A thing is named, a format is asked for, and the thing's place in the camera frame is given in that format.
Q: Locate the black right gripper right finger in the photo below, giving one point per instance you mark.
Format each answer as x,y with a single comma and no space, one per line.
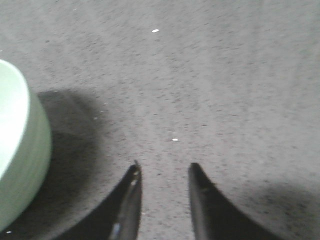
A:
214,217

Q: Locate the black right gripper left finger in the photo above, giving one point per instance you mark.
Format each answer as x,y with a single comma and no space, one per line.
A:
117,217

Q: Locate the green ribbed bowl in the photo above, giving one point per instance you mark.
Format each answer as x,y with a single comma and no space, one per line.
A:
25,144

